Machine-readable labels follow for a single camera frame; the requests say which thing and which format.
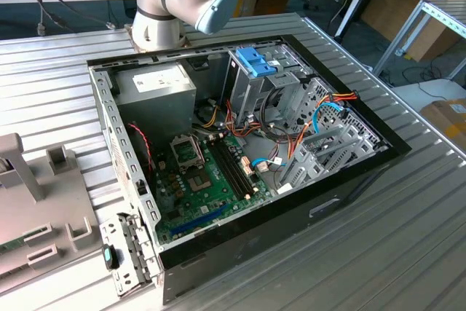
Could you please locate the green RAM stick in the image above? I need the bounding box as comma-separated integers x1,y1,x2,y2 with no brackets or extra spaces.
0,228,50,256

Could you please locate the CPU socket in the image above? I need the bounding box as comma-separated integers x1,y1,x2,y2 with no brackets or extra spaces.
186,170,213,195

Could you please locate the black RAM slot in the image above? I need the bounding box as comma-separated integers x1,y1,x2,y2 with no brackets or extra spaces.
212,140,244,202
216,139,248,200
220,138,253,199
224,138,257,197

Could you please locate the grey power supply unit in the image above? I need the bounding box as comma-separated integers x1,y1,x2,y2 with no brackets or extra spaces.
111,61,198,144

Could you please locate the white board connector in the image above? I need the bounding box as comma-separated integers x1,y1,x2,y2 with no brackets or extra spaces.
239,155,255,178

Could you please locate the green motherboard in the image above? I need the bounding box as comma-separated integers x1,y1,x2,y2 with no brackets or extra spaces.
154,131,277,245

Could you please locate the black open PC case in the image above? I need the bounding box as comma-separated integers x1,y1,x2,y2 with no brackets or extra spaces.
86,34,413,307

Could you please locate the blue data wire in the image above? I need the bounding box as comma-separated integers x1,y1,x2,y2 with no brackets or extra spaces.
250,101,351,173

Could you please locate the grey parts rack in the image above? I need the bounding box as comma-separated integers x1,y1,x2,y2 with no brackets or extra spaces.
0,133,102,296

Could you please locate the metal shelf frame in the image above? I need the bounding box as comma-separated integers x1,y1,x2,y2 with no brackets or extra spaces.
373,0,466,79

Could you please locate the small brown cardboard box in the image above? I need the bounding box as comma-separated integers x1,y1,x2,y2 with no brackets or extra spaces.
253,0,291,17

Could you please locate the metal drive cage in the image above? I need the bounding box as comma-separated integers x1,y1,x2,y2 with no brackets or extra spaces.
221,43,315,130

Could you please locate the thick black cable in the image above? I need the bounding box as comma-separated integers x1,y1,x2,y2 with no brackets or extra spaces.
258,87,294,139

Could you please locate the blue expansion slot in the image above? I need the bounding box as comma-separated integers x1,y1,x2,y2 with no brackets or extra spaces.
170,202,231,238

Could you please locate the white side table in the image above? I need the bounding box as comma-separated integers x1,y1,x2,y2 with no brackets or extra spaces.
395,78,466,110

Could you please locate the cardboard box with label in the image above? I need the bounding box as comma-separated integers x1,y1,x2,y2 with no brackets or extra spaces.
418,98,466,151

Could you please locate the large brown cardboard box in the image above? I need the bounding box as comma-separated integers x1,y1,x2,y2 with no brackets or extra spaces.
360,0,460,63

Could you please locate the black tripod stand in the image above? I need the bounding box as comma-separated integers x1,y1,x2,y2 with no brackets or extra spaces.
325,0,387,44

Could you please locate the red black fan wire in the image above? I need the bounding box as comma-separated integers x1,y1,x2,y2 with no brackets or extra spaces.
127,121,154,181

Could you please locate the metal socket cover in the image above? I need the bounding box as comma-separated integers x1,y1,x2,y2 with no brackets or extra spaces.
169,135,205,173

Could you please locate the coloured wire bundle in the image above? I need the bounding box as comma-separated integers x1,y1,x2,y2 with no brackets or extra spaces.
192,99,265,141

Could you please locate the blue plastic drive latch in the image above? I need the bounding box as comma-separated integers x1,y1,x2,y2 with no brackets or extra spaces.
235,47,280,77

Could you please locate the orange yellow power wire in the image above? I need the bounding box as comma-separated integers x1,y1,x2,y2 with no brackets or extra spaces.
285,90,361,161

